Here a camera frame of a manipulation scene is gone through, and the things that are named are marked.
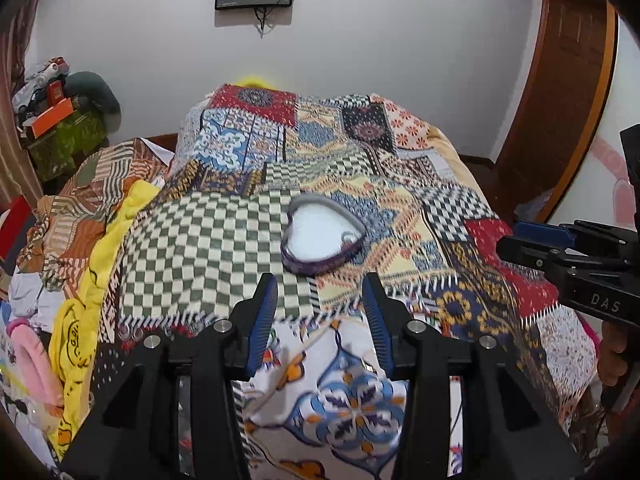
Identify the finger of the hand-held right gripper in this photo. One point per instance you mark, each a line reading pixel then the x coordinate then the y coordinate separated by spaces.
pixel 525 255
pixel 542 232

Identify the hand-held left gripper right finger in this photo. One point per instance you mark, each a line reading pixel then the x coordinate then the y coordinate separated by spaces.
pixel 376 322

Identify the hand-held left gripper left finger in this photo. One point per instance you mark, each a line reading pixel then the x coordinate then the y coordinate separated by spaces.
pixel 263 322

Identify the purple heart-shaped jewelry box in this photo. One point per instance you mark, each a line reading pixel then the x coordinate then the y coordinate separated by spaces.
pixel 320 237

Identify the person's right hand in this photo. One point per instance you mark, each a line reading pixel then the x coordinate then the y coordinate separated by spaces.
pixel 610 355

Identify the white door with pink print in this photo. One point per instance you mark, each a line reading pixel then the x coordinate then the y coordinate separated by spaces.
pixel 600 170

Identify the white floral bedsheet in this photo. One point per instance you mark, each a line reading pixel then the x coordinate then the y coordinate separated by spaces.
pixel 350 410

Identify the colourful patchwork blanket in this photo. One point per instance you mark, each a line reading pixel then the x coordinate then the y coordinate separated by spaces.
pixel 200 240

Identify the brown wooden door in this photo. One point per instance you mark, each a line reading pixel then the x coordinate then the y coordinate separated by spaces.
pixel 555 110

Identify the yellow cartoon blanket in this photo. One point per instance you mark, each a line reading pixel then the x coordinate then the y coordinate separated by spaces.
pixel 80 340

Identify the brown striped patterned cloth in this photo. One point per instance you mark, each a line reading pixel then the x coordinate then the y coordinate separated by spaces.
pixel 70 230

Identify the pink plush item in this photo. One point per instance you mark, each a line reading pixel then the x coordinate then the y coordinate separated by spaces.
pixel 35 360

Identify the yellow pillow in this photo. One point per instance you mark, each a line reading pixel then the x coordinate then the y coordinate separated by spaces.
pixel 255 81

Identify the green camouflage bag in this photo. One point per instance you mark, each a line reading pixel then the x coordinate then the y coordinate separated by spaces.
pixel 65 147

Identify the red box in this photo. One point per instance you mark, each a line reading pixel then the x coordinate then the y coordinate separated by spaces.
pixel 12 225

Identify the dark green cushion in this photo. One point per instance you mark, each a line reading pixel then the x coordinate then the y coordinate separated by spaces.
pixel 97 97

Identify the orange box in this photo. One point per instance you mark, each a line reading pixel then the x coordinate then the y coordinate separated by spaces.
pixel 47 117

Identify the brown curtain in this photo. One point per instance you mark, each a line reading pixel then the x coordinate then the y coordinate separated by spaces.
pixel 17 110

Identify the white toy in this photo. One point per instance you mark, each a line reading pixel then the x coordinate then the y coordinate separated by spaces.
pixel 40 80

